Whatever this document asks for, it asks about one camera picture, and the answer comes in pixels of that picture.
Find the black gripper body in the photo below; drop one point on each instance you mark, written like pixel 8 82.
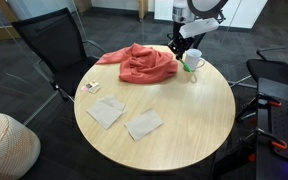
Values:
pixel 182 42

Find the green pen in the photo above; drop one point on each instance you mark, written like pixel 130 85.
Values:
pixel 185 66

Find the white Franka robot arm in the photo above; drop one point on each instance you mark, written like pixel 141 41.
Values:
pixel 200 5

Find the white ceramic mug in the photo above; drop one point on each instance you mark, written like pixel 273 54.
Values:
pixel 193 59

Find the orange cloth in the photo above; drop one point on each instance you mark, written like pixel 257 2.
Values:
pixel 144 65

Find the flat brown paper napkin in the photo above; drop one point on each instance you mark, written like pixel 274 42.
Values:
pixel 144 125

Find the small card packets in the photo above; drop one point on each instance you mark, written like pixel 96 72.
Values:
pixel 92 86

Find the folded brown paper napkin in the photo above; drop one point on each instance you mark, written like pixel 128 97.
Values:
pixel 105 111

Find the black armrest office chair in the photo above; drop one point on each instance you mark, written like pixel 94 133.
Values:
pixel 274 70

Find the orange black clamp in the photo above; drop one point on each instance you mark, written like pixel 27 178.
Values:
pixel 270 101
pixel 274 141

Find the black breadboard robot table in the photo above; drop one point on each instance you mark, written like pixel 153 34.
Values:
pixel 280 126

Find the black mesh office chair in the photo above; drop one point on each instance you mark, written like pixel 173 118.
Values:
pixel 54 43

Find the beige knitted pouf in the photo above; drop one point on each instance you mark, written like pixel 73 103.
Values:
pixel 10 150

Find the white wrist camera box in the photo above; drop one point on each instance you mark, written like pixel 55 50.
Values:
pixel 199 27

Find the wooden post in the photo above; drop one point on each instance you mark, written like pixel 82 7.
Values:
pixel 143 8

